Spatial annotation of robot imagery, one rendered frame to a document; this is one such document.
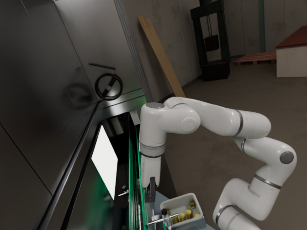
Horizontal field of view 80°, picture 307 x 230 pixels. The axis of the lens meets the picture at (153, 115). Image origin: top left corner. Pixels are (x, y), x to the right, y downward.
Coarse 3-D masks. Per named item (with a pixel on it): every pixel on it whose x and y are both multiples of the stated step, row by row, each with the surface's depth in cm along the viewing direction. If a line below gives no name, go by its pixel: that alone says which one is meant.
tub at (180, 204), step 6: (174, 198) 114; (180, 198) 113; (186, 198) 114; (192, 198) 114; (162, 204) 112; (168, 204) 114; (174, 204) 114; (180, 204) 115; (186, 204) 115; (198, 204) 105; (174, 210) 114; (180, 210) 113; (192, 210) 111; (198, 210) 105; (162, 216) 105; (186, 216) 108; (198, 216) 99; (180, 222) 99; (186, 222) 98
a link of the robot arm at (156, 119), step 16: (144, 112) 46; (160, 112) 45; (176, 112) 45; (192, 112) 46; (144, 128) 47; (160, 128) 46; (176, 128) 46; (192, 128) 46; (144, 144) 48; (160, 144) 48
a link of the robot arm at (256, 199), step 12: (240, 180) 69; (252, 180) 65; (228, 192) 68; (240, 192) 65; (252, 192) 62; (264, 192) 60; (276, 192) 60; (228, 204) 70; (240, 204) 64; (252, 204) 61; (264, 204) 60; (216, 216) 69; (252, 216) 62; (264, 216) 60
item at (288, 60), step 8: (296, 32) 466; (304, 32) 443; (288, 40) 421; (296, 40) 401; (304, 40) 384; (280, 48) 404; (288, 48) 393; (296, 48) 383; (304, 48) 375; (280, 56) 411; (288, 56) 400; (296, 56) 390; (304, 56) 380; (280, 64) 418; (288, 64) 407; (296, 64) 396; (304, 64) 387; (280, 72) 426; (288, 72) 414; (296, 72) 403; (304, 72) 393
